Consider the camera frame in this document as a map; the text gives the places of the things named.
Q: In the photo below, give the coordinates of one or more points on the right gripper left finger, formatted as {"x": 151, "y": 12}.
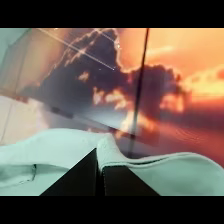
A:
{"x": 80, "y": 180}

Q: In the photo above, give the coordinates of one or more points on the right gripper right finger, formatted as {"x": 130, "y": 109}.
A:
{"x": 126, "y": 183}

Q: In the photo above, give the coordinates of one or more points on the white garment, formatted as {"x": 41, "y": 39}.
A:
{"x": 60, "y": 150}

